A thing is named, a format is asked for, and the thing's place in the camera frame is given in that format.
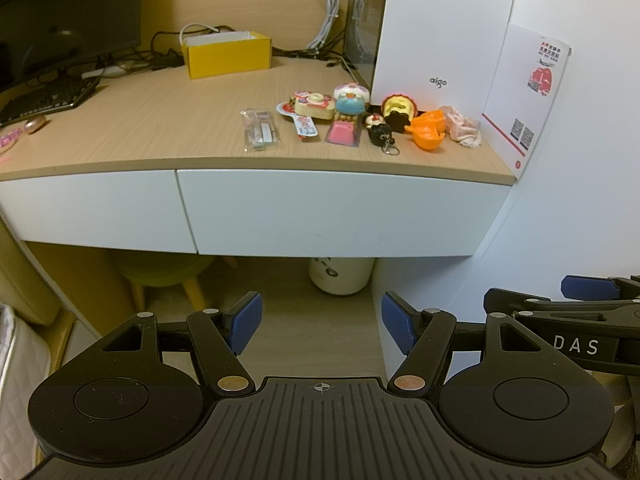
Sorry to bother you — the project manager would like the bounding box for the white printed card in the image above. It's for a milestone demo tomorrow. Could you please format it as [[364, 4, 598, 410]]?
[[481, 23, 575, 181]]

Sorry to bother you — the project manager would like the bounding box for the clear plastic packet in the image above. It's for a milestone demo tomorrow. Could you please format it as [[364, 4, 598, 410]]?
[[239, 108, 281, 152]]

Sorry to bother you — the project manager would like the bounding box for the white round bin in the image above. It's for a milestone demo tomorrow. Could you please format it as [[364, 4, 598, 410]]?
[[308, 256, 376, 296]]

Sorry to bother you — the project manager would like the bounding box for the white hanging cable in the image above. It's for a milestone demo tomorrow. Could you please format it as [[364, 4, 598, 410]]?
[[299, 0, 342, 52]]

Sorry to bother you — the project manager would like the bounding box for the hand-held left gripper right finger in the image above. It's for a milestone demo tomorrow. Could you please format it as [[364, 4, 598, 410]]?
[[381, 291, 548, 395]]

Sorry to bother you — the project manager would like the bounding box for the white computer case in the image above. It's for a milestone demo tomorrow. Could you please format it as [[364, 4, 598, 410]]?
[[345, 0, 521, 117]]

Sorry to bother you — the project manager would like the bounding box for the wooden bed frame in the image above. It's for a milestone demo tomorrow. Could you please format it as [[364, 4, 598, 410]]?
[[0, 220, 77, 361]]

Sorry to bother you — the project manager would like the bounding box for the blue pink dome toy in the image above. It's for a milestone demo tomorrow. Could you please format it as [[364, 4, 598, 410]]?
[[333, 82, 372, 117]]

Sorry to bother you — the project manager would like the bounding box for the person's right hand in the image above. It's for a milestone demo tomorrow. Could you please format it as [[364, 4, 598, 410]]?
[[592, 372, 640, 467]]

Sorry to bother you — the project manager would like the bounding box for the black doll keychain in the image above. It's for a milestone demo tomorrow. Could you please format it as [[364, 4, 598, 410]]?
[[363, 112, 401, 157]]

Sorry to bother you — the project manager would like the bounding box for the white coiled cable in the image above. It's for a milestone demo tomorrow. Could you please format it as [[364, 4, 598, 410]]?
[[178, 22, 227, 52]]

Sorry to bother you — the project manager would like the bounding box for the pink printed bedding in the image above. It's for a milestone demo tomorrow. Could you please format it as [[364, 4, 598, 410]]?
[[0, 302, 76, 480]]

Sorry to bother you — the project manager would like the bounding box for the orange plastic capsule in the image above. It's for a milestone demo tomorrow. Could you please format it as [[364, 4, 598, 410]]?
[[403, 109, 447, 152]]

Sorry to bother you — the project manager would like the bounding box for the black keyboard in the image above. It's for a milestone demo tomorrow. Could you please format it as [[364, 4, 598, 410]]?
[[0, 75, 102, 127]]

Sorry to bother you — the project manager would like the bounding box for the white desk drawer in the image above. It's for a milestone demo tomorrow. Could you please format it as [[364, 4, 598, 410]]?
[[176, 167, 516, 257], [0, 169, 199, 255]]

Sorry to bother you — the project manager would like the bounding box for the black computer monitor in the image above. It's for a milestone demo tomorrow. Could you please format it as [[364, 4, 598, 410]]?
[[0, 0, 144, 94]]

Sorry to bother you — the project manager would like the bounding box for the yellow cardboard box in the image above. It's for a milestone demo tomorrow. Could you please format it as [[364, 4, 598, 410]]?
[[180, 31, 274, 80]]

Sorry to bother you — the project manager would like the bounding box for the camera shaped keychain toy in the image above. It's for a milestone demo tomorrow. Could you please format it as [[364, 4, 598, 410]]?
[[292, 92, 336, 121]]

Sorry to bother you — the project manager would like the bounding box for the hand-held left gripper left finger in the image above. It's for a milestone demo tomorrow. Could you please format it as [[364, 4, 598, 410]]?
[[100, 291, 263, 395]]

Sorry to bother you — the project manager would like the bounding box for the brown yellow toy figure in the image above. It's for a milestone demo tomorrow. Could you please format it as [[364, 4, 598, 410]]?
[[381, 92, 419, 134]]

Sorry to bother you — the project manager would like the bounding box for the yellow stool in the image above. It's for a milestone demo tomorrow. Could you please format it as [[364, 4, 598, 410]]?
[[112, 252, 216, 312]]

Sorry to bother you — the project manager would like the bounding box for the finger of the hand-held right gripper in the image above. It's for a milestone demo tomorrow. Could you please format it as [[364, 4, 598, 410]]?
[[561, 275, 640, 301], [485, 287, 640, 319]]

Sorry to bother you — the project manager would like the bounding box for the white power adapter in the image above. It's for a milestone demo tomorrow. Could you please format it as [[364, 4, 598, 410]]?
[[81, 62, 126, 80]]

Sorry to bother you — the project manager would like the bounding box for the pink cloth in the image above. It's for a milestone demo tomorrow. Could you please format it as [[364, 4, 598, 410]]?
[[440, 104, 484, 150]]

